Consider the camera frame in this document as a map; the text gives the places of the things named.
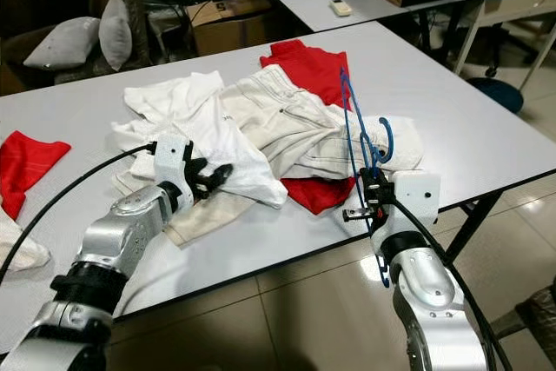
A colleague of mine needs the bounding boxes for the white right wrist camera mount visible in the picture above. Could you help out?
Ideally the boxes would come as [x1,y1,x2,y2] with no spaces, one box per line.
[382,169,442,237]

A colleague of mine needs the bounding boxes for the white shirt black print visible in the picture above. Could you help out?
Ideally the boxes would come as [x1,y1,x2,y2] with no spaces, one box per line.
[111,71,289,209]

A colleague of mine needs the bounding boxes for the plain white garment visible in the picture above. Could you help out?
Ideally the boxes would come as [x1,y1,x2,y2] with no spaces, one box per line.
[0,210,53,272]

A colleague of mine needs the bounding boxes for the large white work table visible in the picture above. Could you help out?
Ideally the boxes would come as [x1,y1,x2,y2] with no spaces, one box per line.
[0,19,556,354]

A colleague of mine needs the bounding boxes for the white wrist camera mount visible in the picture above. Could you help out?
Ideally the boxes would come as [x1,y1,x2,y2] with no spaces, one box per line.
[152,135,192,207]
[382,169,442,237]

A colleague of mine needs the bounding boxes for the blue plastic clothes hanger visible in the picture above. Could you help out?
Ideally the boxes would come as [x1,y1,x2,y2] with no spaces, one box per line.
[339,67,396,289]

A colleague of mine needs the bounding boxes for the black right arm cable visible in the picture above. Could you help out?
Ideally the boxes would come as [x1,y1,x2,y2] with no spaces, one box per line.
[387,197,515,371]

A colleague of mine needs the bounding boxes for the open cardboard box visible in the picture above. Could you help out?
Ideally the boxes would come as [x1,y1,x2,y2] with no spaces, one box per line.
[187,0,270,56]

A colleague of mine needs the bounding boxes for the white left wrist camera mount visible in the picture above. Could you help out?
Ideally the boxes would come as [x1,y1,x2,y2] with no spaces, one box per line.
[152,135,192,207]

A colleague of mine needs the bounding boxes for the white folding table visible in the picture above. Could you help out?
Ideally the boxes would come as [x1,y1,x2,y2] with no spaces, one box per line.
[452,0,556,76]

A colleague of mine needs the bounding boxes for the red garment white stripes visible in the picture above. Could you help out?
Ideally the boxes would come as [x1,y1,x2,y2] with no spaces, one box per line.
[0,130,72,222]

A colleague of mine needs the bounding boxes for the waste bin blue liner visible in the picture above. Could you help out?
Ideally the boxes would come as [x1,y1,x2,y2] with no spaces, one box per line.
[465,76,525,115]

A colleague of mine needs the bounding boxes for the grey pillow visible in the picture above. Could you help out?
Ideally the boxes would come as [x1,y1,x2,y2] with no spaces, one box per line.
[24,17,101,71]
[98,0,133,71]

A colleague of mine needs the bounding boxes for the metal chair woven seat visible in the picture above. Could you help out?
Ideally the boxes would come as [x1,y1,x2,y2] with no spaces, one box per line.
[514,300,556,365]

